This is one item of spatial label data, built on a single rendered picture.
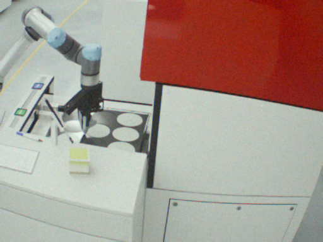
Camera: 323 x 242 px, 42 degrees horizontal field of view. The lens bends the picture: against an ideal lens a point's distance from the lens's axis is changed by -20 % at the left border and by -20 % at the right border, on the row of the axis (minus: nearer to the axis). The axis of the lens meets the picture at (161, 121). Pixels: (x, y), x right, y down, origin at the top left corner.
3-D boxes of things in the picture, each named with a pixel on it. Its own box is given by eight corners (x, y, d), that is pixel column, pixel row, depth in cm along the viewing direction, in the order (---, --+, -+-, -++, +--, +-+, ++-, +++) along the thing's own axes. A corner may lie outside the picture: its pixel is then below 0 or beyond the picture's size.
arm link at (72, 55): (65, 34, 181) (80, 40, 175) (78, 45, 190) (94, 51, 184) (53, 51, 180) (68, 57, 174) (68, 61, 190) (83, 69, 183)
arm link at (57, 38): (25, -5, 194) (66, 26, 166) (36, 4, 203) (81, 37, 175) (11, 14, 194) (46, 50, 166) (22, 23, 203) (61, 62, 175)
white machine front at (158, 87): (172, 89, 251) (180, 17, 232) (152, 188, 180) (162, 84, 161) (166, 88, 251) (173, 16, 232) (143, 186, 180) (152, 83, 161)
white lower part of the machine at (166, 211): (262, 220, 288) (294, 109, 248) (259, 301, 216) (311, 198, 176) (153, 214, 291) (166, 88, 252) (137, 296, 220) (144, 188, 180)
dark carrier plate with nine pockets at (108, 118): (148, 116, 210) (148, 114, 210) (135, 162, 180) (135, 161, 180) (70, 106, 212) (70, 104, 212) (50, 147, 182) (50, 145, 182)
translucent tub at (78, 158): (89, 164, 163) (88, 147, 160) (90, 177, 157) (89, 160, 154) (68, 163, 162) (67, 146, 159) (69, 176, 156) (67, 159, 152)
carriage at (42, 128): (59, 114, 214) (59, 108, 213) (38, 157, 182) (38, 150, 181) (45, 112, 214) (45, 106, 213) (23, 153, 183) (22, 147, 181)
